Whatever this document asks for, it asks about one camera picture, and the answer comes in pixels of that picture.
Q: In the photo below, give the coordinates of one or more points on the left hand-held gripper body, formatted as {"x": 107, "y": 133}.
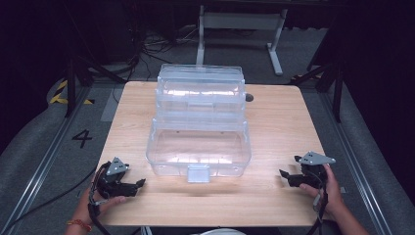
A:
{"x": 112, "y": 186}

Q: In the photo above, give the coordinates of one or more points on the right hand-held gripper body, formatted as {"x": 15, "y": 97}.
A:
{"x": 313, "y": 171}

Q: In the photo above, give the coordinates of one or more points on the clear plastic tiered storage box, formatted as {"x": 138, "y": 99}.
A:
{"x": 199, "y": 143}

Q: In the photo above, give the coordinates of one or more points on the person's right hand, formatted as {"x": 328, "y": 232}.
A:
{"x": 332, "y": 199}

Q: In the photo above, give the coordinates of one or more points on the person's left hand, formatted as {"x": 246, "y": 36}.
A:
{"x": 85, "y": 209}

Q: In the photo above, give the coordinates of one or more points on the black tripod stand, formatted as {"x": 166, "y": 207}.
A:
{"x": 337, "y": 91}
{"x": 71, "y": 84}

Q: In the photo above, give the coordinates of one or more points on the dark round table grommet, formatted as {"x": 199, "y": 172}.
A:
{"x": 249, "y": 97}

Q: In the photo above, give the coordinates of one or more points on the person's white clothing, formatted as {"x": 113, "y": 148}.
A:
{"x": 218, "y": 232}

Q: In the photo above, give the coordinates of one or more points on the yellow black hazard tape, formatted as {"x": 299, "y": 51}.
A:
{"x": 60, "y": 94}

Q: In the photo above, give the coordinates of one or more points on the aluminium floor rail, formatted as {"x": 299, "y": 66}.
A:
{"x": 45, "y": 163}
{"x": 355, "y": 163}

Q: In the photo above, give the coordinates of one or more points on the grey metal table frame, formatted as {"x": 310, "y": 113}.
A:
{"x": 241, "y": 21}

